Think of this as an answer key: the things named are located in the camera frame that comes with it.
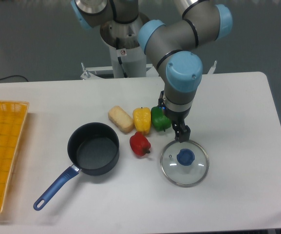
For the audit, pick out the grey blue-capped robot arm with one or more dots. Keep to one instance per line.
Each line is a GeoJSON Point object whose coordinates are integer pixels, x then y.
{"type": "Point", "coordinates": [182, 71]}

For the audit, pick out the yellow bell pepper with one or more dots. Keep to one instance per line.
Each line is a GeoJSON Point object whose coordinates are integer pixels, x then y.
{"type": "Point", "coordinates": [142, 120]}

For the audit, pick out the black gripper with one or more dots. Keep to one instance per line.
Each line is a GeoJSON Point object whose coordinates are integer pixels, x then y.
{"type": "Point", "coordinates": [177, 114]}

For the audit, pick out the glass lid blue knob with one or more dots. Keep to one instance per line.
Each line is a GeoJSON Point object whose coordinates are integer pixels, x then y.
{"type": "Point", "coordinates": [184, 164]}

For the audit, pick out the yellow woven basket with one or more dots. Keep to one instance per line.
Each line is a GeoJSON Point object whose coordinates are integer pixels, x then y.
{"type": "Point", "coordinates": [12, 120]}

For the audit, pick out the green bell pepper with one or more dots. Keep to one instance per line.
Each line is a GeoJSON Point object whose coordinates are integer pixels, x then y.
{"type": "Point", "coordinates": [159, 120]}

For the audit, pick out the red bell pepper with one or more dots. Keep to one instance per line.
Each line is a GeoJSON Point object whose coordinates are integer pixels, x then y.
{"type": "Point", "coordinates": [139, 144]}

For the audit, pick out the dark pot blue handle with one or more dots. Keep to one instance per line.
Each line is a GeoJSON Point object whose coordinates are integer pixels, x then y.
{"type": "Point", "coordinates": [93, 148]}

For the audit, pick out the beige bread loaf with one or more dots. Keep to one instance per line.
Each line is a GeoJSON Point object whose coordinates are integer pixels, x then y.
{"type": "Point", "coordinates": [121, 119]}

